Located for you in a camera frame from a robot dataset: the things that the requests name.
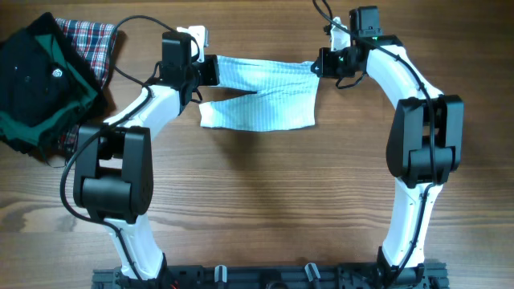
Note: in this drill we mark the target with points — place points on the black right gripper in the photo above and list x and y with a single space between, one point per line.
321 65

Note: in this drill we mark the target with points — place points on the black green folded garment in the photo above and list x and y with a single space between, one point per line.
36 95

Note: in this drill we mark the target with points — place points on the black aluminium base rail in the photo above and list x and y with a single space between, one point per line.
345 275

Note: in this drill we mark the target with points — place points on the red plaid folded garment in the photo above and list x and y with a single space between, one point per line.
93 43

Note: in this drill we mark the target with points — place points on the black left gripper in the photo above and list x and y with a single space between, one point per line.
210 78

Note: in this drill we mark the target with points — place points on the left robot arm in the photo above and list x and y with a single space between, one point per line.
113 178

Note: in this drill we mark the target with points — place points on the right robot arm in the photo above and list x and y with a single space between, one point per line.
425 141

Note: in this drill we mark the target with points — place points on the light blue striped shorts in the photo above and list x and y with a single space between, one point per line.
279 96

